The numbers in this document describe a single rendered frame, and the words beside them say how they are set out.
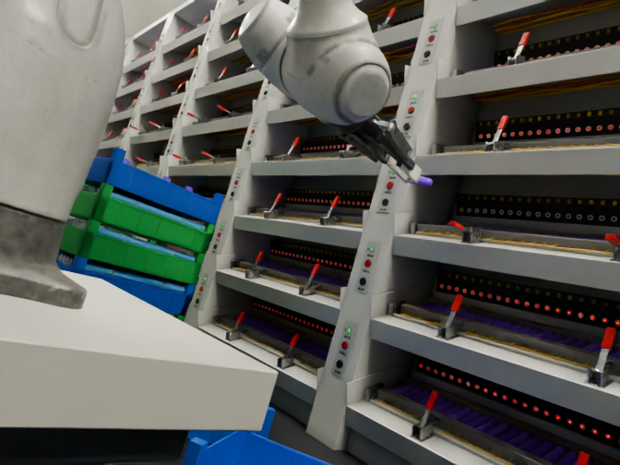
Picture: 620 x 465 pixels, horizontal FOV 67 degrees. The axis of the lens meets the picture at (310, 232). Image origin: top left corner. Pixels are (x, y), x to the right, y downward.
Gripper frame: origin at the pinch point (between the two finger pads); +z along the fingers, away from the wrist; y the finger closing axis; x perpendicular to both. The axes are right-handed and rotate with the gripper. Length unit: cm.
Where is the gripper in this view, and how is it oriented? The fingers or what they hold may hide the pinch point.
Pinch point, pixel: (404, 167)
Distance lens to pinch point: 96.2
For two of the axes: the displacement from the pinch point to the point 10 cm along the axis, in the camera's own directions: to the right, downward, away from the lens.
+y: -6.3, -0.9, 7.7
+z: 6.6, 4.6, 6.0
